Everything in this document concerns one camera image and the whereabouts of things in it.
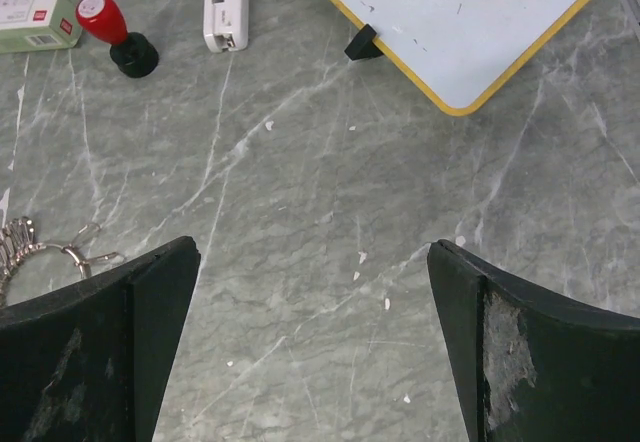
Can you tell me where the yellow framed whiteboard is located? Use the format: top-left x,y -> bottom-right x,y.
330,0 -> 590,116

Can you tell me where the white stapler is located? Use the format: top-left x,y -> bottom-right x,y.
203,0 -> 249,53

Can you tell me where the red black stamp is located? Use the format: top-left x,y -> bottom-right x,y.
75,0 -> 159,78

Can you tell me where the green white staple box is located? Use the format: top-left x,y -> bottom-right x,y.
0,0 -> 82,54

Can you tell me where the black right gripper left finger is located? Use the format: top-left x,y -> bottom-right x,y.
1,236 -> 201,441

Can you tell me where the large metal keyring with clips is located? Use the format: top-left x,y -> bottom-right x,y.
1,216 -> 125,308

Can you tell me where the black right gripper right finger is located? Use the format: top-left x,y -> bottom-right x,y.
427,240 -> 639,441

